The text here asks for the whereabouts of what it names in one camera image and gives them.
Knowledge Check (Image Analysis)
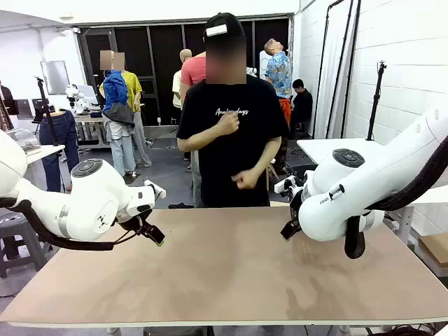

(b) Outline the person's right forearm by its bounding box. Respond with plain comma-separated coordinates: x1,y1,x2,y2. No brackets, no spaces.
177,124,222,152

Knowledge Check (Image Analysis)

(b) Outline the person's right hand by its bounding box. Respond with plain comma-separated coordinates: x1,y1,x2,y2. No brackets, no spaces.
218,113,241,136

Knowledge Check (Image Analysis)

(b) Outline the black tripod with camera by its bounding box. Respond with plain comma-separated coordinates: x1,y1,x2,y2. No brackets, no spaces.
34,76,60,146

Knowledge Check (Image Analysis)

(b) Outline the tall black tripod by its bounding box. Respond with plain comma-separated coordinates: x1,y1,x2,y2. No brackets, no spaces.
366,61,388,141

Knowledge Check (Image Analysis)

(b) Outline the person body black t-shirt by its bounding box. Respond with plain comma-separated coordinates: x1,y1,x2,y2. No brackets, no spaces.
176,34,290,208

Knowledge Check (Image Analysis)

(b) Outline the person's left hand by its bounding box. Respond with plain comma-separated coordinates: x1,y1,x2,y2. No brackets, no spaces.
230,169,260,191

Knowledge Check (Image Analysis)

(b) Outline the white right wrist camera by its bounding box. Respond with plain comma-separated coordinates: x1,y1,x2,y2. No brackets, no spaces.
274,176,297,194

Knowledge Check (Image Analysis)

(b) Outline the black cap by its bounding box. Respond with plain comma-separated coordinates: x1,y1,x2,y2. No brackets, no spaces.
204,13,246,39

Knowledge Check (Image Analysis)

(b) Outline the grey wall board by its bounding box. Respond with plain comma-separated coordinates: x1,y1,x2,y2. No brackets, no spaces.
40,60,71,96

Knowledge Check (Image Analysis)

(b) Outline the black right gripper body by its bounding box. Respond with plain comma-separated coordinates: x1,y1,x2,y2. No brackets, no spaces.
288,188,306,225

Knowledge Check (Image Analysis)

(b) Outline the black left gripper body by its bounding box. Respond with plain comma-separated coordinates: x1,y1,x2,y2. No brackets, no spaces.
117,213,148,232

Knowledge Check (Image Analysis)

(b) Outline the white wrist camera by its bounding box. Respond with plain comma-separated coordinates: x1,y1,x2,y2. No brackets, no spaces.
274,176,297,194
143,179,167,201

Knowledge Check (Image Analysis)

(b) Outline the cardboard box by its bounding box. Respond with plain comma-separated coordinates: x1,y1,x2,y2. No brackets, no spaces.
418,232,448,278

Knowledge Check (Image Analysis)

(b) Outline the person's left forearm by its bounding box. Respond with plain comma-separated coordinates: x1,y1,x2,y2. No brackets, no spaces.
250,136,283,175

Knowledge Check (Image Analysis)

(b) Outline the black left arm cable sleeve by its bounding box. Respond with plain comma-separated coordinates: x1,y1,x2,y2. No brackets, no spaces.
0,197,115,251

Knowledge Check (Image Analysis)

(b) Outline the white side table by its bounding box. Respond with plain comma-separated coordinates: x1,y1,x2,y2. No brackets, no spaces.
26,144,66,192

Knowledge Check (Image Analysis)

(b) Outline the mannequin in floral shirt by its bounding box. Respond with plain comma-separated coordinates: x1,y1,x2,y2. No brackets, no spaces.
264,37,293,129

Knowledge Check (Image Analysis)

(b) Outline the black pipe backdrop frame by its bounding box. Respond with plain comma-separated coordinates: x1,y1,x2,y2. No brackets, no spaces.
324,0,362,140

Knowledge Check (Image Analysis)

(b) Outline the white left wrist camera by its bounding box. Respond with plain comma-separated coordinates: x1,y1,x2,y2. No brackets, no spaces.
143,179,167,201

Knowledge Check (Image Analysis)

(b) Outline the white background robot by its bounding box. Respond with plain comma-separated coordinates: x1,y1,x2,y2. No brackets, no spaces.
65,83,85,115

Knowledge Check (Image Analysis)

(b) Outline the grey plastic stool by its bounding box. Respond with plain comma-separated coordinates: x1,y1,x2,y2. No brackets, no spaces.
0,209,54,279

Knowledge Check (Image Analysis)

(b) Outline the seated person in black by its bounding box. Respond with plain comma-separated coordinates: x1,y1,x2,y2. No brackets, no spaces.
290,78,314,139

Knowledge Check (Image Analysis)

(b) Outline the bald mannequin cream shirt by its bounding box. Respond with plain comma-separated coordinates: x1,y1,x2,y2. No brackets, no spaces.
171,48,193,110

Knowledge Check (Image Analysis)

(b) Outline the white curtain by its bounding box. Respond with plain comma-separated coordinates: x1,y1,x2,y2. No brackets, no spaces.
314,0,360,139

